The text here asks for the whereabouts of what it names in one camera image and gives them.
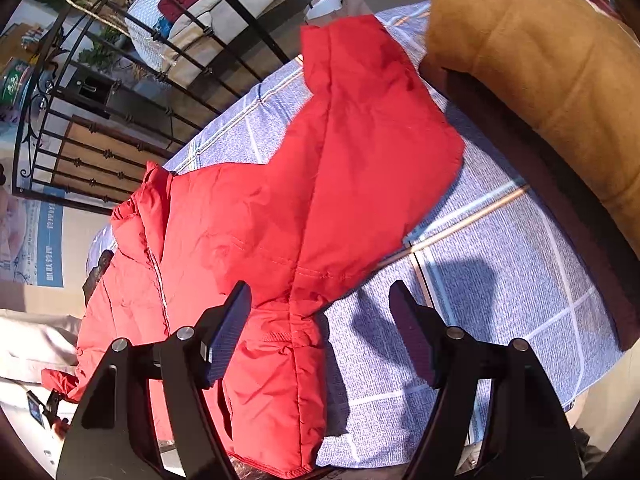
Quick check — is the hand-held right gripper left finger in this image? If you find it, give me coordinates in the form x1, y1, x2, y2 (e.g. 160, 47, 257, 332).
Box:
56, 281, 252, 480

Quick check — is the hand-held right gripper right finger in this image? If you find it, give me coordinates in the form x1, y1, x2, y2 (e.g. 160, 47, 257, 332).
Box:
389, 280, 583, 480

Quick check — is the red puffer jacket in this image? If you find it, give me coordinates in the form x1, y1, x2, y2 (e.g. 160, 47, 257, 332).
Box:
41, 14, 466, 478

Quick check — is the white cloth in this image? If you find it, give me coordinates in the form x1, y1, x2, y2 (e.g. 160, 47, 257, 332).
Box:
0, 310, 81, 383

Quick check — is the blue plaid bed sheet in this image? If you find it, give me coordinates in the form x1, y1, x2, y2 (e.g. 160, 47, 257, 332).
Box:
85, 1, 626, 471

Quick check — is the blue and white poster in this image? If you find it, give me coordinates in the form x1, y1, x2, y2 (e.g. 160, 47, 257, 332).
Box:
0, 187, 66, 288

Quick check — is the wooden cabinet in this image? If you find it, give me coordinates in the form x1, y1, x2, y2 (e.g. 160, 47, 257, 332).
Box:
50, 115, 171, 201

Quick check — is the white swing cushion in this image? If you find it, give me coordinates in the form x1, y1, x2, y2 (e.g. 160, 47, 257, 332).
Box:
125, 0, 328, 86

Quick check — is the tan fleece garment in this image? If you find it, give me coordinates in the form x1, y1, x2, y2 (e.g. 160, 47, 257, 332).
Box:
424, 0, 640, 261

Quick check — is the green potted plant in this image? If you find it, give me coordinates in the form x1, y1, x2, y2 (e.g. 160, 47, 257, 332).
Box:
40, 0, 133, 73

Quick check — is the black iron railing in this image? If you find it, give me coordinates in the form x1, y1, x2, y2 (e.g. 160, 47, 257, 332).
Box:
12, 0, 301, 203

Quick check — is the white paper bag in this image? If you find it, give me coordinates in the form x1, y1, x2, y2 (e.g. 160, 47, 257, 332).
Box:
304, 0, 347, 24

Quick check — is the dark brown bed frame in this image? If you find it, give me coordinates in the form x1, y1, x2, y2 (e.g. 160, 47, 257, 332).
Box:
419, 55, 640, 356

